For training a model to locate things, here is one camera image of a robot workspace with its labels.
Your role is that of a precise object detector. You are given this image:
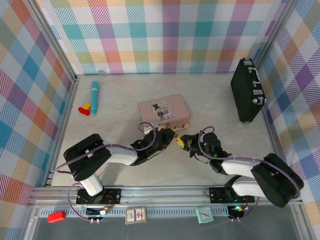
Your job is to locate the pink cartoon couple tin box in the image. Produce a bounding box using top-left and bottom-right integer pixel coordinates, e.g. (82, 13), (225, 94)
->
(138, 94), (192, 131)

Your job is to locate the black briefcase with silver trim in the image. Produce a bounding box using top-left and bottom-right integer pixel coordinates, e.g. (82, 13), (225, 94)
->
(230, 57), (268, 124)

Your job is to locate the teal alarm clock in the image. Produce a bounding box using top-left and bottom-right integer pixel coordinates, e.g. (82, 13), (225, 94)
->
(195, 206), (215, 224)

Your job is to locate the black right controller board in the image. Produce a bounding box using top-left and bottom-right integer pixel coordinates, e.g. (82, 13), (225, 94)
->
(227, 204), (248, 218)

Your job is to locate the black controller board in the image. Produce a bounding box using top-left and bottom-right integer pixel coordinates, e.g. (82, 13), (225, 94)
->
(227, 204), (248, 218)
(86, 206), (112, 217)

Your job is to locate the small framed card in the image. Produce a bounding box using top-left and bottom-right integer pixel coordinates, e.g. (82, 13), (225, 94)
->
(124, 206), (148, 225)

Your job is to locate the turquoise marker pen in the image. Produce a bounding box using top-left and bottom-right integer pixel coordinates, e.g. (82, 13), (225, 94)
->
(90, 80), (100, 117)

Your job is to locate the black left controller board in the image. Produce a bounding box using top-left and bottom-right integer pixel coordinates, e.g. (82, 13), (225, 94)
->
(86, 206), (112, 217)

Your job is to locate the red rectangular block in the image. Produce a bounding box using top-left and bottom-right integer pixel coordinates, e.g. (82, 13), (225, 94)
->
(47, 211), (67, 223)

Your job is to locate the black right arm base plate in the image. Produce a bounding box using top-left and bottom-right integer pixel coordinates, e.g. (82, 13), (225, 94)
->
(208, 187), (256, 204)

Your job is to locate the aluminium mounting rail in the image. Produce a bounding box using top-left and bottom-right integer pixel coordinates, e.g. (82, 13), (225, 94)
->
(27, 185), (303, 208)

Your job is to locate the aluminium side rail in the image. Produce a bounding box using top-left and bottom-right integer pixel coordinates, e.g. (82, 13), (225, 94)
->
(259, 108), (282, 161)
(44, 78), (81, 188)

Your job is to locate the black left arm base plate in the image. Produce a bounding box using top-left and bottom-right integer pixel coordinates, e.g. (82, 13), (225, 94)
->
(76, 188), (123, 206)

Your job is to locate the grey slotted cable duct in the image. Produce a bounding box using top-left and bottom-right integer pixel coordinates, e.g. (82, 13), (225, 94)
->
(38, 208), (230, 218)

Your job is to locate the aluminium frame post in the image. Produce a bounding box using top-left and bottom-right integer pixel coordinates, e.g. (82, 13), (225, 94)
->
(254, 0), (297, 70)
(23, 0), (81, 83)

